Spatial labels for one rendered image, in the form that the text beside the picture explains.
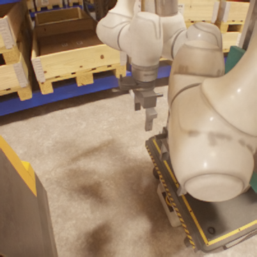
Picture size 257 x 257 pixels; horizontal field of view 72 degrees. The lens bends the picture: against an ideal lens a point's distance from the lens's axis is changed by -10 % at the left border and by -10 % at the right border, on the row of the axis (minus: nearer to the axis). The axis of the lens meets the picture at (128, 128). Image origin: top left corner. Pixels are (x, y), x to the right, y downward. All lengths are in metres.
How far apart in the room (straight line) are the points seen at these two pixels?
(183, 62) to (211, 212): 0.76
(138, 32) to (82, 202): 1.06
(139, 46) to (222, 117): 0.42
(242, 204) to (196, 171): 0.86
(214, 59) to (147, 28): 0.28
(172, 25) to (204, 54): 0.56
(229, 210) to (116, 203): 0.68
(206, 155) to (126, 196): 1.13
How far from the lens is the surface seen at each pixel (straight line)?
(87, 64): 1.76
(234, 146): 0.23
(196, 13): 2.14
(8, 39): 1.65
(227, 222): 1.00
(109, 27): 0.71
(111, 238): 1.22
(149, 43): 0.60
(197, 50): 0.35
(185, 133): 0.24
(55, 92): 1.90
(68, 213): 1.32
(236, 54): 0.86
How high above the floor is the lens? 1.16
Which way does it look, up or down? 42 degrees down
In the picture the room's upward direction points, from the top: 1 degrees counter-clockwise
